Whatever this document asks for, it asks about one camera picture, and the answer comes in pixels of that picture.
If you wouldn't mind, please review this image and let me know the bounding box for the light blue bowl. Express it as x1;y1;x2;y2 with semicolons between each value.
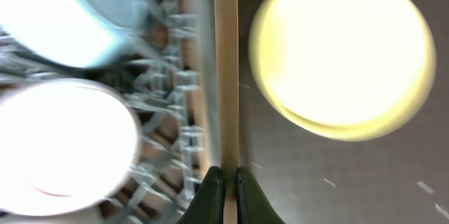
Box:
1;0;149;68

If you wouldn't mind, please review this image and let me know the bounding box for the dark brown serving tray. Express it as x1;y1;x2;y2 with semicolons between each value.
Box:
239;0;448;223

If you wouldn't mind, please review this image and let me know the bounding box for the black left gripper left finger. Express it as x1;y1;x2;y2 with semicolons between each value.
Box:
177;166;226;224

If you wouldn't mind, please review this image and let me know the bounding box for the yellow plate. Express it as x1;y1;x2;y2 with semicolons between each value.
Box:
248;0;436;141

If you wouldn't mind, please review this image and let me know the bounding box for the wooden chopstick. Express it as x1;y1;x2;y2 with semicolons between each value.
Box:
214;0;239;224

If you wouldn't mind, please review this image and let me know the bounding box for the pink bowl with food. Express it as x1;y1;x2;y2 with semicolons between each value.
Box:
1;79;140;216

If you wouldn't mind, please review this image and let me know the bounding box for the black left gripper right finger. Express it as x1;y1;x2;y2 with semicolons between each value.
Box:
236;166;285;224

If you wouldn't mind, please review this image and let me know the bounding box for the grey dishwasher rack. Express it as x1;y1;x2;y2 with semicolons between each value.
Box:
1;0;217;223

